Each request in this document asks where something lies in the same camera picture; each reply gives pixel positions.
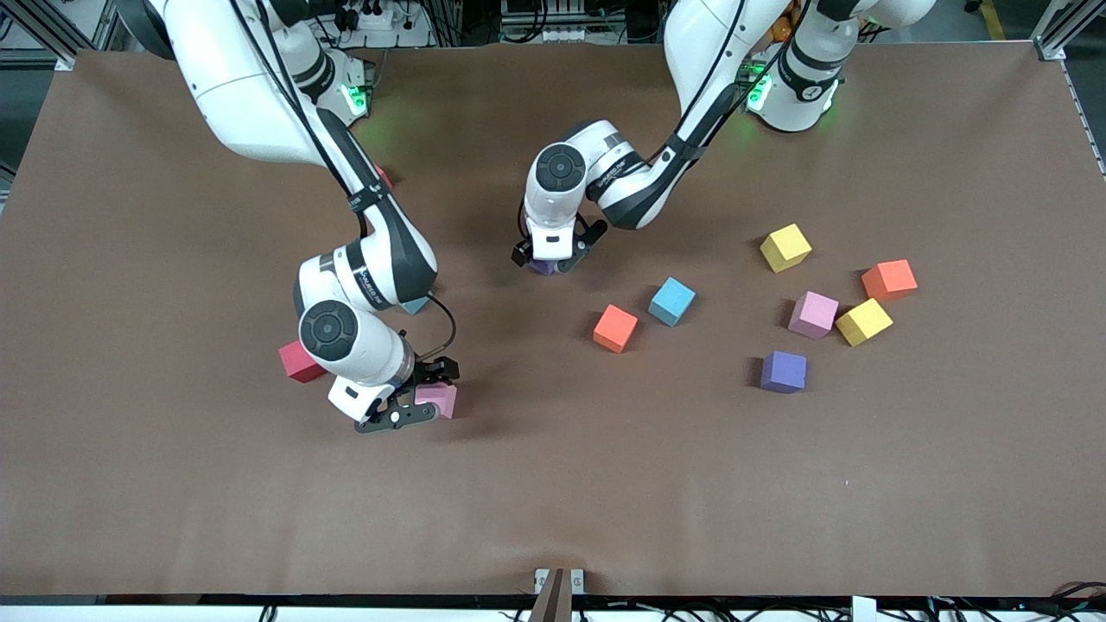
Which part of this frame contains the grey camera pole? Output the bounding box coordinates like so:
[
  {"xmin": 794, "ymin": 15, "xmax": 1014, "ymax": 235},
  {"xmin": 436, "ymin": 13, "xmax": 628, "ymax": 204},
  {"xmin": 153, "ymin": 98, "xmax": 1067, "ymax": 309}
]
[{"xmin": 529, "ymin": 568, "xmax": 568, "ymax": 622}]

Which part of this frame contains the white power strip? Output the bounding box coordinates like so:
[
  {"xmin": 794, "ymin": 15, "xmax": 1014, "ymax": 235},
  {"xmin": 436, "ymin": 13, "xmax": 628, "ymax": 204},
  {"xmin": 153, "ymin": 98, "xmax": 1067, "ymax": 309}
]
[{"xmin": 333, "ymin": 0, "xmax": 433, "ymax": 48}]

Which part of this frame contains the aluminium frame profile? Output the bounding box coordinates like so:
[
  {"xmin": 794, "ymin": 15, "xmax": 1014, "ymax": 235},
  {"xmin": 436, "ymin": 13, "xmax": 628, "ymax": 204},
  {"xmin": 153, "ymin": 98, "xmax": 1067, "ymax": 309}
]
[
  {"xmin": 1033, "ymin": 0, "xmax": 1106, "ymax": 61},
  {"xmin": 0, "ymin": 0, "xmax": 130, "ymax": 72}
]

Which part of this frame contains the pink foam cube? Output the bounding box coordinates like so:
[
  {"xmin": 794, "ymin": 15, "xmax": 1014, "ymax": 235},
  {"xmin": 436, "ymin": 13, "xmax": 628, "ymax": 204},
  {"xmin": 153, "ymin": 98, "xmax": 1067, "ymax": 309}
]
[
  {"xmin": 787, "ymin": 290, "xmax": 840, "ymax": 340},
  {"xmin": 415, "ymin": 383, "xmax": 459, "ymax": 421}
]

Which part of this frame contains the brown paper table cover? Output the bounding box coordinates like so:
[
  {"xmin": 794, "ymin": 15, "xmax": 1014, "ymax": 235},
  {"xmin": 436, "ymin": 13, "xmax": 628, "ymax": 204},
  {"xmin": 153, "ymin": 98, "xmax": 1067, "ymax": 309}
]
[{"xmin": 0, "ymin": 43, "xmax": 1106, "ymax": 597}]

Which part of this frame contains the orange foam cube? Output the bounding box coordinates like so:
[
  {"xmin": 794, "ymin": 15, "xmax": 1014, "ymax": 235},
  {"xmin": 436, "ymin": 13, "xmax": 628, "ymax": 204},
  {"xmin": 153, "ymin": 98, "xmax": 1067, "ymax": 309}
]
[
  {"xmin": 593, "ymin": 304, "xmax": 639, "ymax": 354},
  {"xmin": 861, "ymin": 259, "xmax": 918, "ymax": 302}
]

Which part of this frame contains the white equipment box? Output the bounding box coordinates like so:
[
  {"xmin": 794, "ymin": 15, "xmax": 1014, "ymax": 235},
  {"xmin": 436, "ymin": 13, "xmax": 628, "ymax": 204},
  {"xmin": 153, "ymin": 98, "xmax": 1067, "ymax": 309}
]
[{"xmin": 499, "ymin": 0, "xmax": 590, "ymax": 44}]

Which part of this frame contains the metal mounting bracket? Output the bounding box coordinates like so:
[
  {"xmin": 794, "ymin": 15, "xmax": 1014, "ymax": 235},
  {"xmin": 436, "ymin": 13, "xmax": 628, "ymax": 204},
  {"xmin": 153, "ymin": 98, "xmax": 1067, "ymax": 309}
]
[{"xmin": 534, "ymin": 568, "xmax": 586, "ymax": 595}]

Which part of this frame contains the yellow foam cube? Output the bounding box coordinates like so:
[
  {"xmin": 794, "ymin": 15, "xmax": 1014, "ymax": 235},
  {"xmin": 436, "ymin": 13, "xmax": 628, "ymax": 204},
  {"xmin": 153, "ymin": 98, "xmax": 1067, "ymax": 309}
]
[
  {"xmin": 835, "ymin": 298, "xmax": 894, "ymax": 347},
  {"xmin": 760, "ymin": 223, "xmax": 813, "ymax": 274}
]

